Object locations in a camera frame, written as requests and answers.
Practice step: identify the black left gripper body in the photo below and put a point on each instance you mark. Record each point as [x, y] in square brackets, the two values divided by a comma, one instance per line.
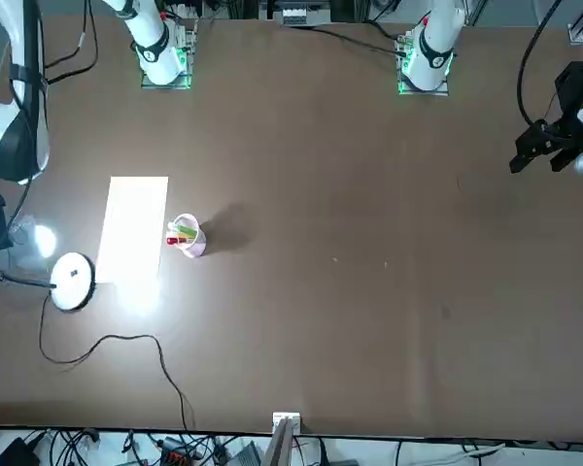
[573, 87]

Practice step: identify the white desk lamp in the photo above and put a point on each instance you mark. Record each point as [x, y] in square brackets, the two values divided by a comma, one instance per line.
[73, 281]

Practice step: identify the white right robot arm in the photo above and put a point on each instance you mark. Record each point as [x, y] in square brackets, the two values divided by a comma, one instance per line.
[148, 34]

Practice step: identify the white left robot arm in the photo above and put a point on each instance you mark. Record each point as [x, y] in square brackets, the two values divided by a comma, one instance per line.
[435, 43]

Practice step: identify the white paper sheet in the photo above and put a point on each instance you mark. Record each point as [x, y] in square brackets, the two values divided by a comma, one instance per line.
[133, 228]

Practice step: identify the red marker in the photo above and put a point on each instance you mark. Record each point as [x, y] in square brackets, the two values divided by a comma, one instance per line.
[173, 239]

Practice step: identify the translucent pink pen cup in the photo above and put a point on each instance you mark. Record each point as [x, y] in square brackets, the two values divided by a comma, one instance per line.
[194, 245]

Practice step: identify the black power adapter brick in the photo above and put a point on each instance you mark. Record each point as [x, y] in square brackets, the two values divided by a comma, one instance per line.
[14, 454]

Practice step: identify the grey power strip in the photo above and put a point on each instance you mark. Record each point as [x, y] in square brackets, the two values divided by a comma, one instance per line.
[294, 15]

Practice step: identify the orange black device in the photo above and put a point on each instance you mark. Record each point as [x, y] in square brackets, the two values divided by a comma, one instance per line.
[175, 456]

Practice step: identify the white socket block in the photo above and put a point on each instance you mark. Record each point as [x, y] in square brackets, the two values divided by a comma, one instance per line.
[286, 416]

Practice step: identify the aluminium corner bracket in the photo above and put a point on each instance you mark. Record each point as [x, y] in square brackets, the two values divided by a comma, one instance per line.
[576, 33]

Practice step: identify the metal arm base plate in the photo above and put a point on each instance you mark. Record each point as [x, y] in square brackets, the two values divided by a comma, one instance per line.
[167, 85]
[422, 91]

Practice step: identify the grey aluminium post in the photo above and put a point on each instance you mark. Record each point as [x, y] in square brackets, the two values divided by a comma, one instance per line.
[279, 446]

